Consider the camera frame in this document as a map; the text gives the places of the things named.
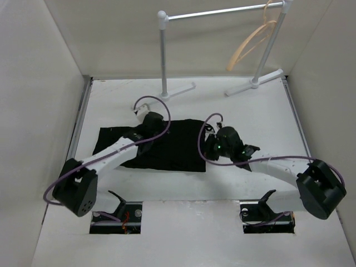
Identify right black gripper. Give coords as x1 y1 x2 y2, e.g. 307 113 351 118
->
194 133 233 161

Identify black trousers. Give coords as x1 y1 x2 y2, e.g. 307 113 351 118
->
92 119 215 172

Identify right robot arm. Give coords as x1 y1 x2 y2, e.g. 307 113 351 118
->
203 126 347 220

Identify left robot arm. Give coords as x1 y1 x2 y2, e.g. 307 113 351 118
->
50 112 171 222

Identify beige plastic hanger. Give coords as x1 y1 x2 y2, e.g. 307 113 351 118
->
225 1 277 72

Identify white clothes rack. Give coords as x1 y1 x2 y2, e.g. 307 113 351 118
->
157 1 293 101

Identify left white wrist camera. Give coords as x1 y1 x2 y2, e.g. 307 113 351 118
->
133 103 151 117

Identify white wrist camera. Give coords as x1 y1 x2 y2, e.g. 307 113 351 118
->
216 121 224 129
133 103 151 117

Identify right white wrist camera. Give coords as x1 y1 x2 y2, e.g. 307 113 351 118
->
216 121 224 129

